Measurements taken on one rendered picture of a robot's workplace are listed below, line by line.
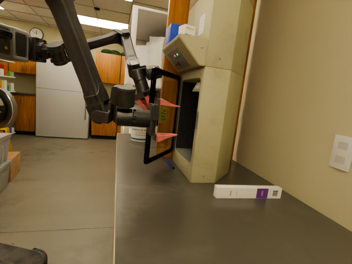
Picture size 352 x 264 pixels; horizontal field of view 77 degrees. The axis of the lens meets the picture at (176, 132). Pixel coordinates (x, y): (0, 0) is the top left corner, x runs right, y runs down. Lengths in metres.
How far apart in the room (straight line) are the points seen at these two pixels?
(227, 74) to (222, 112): 0.15
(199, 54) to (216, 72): 0.10
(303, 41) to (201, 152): 0.64
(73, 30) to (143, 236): 0.58
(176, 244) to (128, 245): 0.11
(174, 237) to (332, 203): 0.59
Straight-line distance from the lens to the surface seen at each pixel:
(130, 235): 0.60
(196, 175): 0.93
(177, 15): 1.28
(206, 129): 0.89
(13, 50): 1.37
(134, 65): 1.05
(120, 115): 0.70
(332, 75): 1.00
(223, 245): 0.61
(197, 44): 0.88
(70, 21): 0.73
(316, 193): 1.01
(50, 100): 5.89
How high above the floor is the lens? 1.28
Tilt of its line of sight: 9 degrees down
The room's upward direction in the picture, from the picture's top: 6 degrees clockwise
